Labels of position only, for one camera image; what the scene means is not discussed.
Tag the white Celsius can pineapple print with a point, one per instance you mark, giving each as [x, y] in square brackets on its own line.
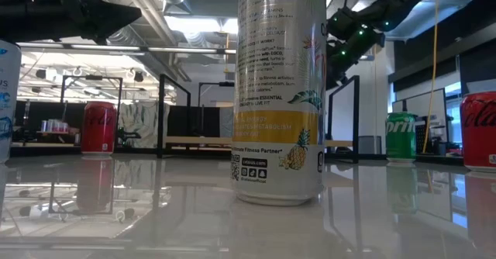
[279, 96]

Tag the green Sprite can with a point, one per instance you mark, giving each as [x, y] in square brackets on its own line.
[401, 139]

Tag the red Coca-Cola can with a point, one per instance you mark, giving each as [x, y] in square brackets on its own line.
[98, 131]
[480, 135]

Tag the white blue Celsius can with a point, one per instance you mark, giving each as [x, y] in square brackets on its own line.
[9, 96]

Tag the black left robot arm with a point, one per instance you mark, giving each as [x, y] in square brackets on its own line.
[46, 22]

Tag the long white ceiling light bar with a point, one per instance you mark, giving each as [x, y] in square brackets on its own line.
[104, 47]

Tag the grey bin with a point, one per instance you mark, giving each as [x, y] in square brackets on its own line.
[370, 146]

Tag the white tarp cover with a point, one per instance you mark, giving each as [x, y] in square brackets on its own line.
[143, 123]
[226, 121]

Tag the black partition panel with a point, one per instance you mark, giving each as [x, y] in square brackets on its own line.
[193, 121]
[42, 111]

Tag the black metal frame stand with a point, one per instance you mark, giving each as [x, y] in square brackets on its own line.
[93, 77]
[226, 83]

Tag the grey wall vent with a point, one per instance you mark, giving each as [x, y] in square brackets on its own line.
[230, 76]

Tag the wooden shelf black metal frame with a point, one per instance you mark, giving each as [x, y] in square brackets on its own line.
[197, 140]

